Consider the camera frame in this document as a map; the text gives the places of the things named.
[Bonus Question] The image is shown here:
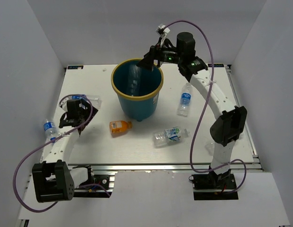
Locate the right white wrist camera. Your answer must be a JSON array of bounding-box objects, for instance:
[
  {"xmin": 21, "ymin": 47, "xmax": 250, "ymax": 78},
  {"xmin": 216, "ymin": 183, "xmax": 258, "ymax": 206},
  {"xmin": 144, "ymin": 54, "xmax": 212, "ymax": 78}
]
[{"xmin": 156, "ymin": 24, "xmax": 170, "ymax": 38}]

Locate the small bottle blue label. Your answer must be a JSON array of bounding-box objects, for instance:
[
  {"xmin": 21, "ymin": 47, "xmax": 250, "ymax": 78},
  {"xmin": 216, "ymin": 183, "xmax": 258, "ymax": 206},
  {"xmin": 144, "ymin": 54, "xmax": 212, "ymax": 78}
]
[{"xmin": 43, "ymin": 119, "xmax": 58, "ymax": 141}]

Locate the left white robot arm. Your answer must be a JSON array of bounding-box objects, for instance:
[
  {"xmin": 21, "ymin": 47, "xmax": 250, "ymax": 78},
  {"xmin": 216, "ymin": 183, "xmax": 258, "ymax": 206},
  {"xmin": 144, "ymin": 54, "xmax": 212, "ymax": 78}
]
[{"xmin": 32, "ymin": 99, "xmax": 98, "ymax": 203}]

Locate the clear bottle dark blue label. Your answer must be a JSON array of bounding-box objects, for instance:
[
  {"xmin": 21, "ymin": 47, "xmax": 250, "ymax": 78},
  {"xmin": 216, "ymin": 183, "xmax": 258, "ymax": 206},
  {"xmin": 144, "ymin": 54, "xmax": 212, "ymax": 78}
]
[{"xmin": 71, "ymin": 94, "xmax": 102, "ymax": 109}]

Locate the crushed clear unlabelled bottle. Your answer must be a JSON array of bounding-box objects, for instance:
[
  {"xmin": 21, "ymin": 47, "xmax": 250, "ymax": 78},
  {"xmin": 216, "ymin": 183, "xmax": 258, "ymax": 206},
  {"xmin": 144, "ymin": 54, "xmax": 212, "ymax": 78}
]
[{"xmin": 205, "ymin": 142, "xmax": 214, "ymax": 156}]

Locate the right corner marker sticker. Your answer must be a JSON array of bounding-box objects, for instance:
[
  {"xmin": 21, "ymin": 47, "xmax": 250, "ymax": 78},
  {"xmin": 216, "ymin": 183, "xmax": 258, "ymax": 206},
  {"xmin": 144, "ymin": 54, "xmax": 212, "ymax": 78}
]
[{"xmin": 207, "ymin": 63, "xmax": 225, "ymax": 68}]

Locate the teal bin with yellow rim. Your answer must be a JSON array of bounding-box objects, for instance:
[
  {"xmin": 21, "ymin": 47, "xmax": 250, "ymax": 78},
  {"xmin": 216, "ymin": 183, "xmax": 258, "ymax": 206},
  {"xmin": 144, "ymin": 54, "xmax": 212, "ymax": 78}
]
[{"xmin": 111, "ymin": 59, "xmax": 164, "ymax": 122}]

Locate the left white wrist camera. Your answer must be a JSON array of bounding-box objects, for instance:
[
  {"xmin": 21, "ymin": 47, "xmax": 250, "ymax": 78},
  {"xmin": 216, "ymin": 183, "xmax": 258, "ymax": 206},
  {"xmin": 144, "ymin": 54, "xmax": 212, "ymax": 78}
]
[{"xmin": 58, "ymin": 98, "xmax": 68, "ymax": 112}]

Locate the corner marker sticker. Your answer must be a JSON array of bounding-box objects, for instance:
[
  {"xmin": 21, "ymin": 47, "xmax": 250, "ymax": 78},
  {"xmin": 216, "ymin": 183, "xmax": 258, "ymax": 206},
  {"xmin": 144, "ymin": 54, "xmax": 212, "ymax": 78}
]
[
  {"xmin": 207, "ymin": 63, "xmax": 225, "ymax": 68},
  {"xmin": 67, "ymin": 65, "xmax": 83, "ymax": 70}
]

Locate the clear bottle green white label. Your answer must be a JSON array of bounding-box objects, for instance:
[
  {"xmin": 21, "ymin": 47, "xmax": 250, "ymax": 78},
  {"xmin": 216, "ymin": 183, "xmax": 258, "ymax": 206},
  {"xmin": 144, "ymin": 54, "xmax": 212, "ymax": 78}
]
[{"xmin": 152, "ymin": 127, "xmax": 190, "ymax": 148}]

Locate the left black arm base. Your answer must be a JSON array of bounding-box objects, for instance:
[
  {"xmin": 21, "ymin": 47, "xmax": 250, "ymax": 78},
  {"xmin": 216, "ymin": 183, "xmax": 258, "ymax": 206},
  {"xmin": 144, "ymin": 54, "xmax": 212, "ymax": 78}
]
[{"xmin": 74, "ymin": 171, "xmax": 115, "ymax": 198}]

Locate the Aquafina clear water bottle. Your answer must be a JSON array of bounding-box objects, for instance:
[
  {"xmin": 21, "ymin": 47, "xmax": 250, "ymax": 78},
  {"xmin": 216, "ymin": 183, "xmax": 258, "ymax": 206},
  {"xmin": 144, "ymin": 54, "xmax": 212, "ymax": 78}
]
[{"xmin": 177, "ymin": 83, "xmax": 192, "ymax": 117}]

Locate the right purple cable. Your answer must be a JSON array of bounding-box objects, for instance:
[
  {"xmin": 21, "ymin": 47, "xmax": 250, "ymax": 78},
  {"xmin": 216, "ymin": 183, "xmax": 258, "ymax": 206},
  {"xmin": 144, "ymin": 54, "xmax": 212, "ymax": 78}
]
[{"xmin": 162, "ymin": 20, "xmax": 246, "ymax": 194}]

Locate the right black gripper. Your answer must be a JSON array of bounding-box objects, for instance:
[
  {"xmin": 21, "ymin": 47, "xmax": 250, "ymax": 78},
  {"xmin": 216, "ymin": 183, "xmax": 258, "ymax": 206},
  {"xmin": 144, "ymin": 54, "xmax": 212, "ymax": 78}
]
[{"xmin": 135, "ymin": 37, "xmax": 182, "ymax": 72}]

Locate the left corner marker sticker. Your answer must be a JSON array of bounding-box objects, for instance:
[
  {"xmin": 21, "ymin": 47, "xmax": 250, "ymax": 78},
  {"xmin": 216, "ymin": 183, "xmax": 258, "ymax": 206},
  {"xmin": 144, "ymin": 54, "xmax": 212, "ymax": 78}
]
[{"xmin": 67, "ymin": 65, "xmax": 83, "ymax": 70}]

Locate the aluminium front rail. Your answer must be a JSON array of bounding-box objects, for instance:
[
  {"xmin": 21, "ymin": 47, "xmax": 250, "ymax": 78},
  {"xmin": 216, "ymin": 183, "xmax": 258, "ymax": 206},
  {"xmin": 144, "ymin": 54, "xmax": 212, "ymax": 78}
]
[{"xmin": 88, "ymin": 163, "xmax": 263, "ymax": 175}]

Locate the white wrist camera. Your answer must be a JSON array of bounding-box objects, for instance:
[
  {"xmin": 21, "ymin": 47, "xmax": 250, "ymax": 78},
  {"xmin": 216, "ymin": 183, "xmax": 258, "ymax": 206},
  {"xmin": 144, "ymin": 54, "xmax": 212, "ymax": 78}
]
[
  {"xmin": 58, "ymin": 98, "xmax": 68, "ymax": 112},
  {"xmin": 156, "ymin": 24, "xmax": 170, "ymax": 38}
]

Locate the orange juice bottle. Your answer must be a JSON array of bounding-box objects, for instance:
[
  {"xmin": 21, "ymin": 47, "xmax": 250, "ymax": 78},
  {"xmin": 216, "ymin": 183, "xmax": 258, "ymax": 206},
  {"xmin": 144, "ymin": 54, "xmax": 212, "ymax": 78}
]
[{"xmin": 109, "ymin": 120, "xmax": 133, "ymax": 137}]

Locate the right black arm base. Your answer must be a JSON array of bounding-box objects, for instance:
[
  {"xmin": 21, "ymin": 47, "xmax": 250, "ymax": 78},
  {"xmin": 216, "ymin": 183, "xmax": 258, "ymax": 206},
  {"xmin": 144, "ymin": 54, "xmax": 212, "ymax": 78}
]
[{"xmin": 188, "ymin": 172, "xmax": 239, "ymax": 201}]

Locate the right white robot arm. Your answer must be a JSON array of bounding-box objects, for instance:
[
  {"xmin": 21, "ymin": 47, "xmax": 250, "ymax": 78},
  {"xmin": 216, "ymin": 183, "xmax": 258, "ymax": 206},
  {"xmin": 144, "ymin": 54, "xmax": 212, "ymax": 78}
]
[{"xmin": 137, "ymin": 29, "xmax": 247, "ymax": 189}]

